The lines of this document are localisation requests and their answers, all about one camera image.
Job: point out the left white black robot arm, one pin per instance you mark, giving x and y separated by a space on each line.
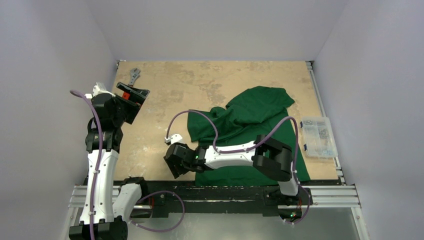
103 218

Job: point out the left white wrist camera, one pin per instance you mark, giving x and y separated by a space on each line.
98 88

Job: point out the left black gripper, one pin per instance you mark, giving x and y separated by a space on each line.
134 100

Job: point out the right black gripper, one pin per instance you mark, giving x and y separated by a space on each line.
172 164

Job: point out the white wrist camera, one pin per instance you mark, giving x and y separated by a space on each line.
98 88
173 138

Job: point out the clear plastic parts box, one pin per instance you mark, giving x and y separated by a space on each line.
319 141

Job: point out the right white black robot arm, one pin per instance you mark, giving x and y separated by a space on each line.
269 156

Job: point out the green t-shirt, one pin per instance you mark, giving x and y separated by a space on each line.
253 112

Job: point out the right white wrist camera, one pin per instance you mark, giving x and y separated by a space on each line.
173 138

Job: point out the red handled adjustable wrench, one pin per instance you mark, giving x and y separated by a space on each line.
134 75

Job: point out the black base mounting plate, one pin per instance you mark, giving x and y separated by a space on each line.
186 197

